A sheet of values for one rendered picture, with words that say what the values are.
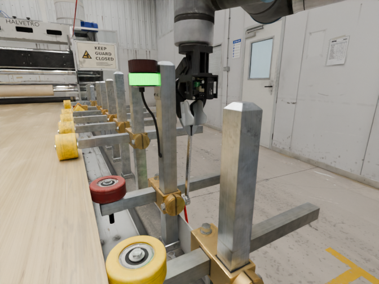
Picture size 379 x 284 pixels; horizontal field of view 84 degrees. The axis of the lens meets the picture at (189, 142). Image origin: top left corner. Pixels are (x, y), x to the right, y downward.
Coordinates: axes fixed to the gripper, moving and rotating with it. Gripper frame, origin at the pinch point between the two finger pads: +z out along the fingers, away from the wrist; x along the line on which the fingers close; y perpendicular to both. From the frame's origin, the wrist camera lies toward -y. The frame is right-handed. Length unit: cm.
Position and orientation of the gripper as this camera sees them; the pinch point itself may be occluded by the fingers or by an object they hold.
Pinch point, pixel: (189, 130)
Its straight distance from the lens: 56.0
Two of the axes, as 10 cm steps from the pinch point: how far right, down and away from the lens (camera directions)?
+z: 0.0, 9.6, 2.6
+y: 4.9, 2.3, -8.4
